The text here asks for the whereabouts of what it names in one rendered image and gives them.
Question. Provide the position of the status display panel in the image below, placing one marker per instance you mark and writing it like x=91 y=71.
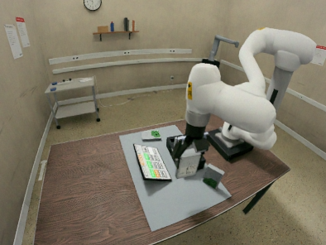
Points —
x=151 y=164

